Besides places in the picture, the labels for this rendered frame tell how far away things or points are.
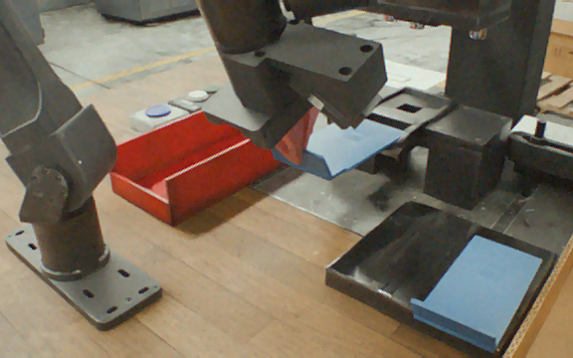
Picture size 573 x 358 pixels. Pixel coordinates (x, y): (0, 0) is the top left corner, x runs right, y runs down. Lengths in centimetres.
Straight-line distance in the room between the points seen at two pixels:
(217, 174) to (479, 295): 32
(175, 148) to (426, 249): 36
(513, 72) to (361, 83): 52
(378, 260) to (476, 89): 44
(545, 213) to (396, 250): 22
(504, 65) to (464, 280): 44
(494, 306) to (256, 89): 27
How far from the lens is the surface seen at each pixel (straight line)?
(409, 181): 69
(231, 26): 38
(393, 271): 50
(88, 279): 53
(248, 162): 65
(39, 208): 49
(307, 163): 50
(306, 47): 38
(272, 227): 59
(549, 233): 64
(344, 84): 34
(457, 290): 48
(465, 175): 63
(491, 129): 65
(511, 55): 85
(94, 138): 48
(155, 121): 79
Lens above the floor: 123
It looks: 29 degrees down
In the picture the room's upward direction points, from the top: straight up
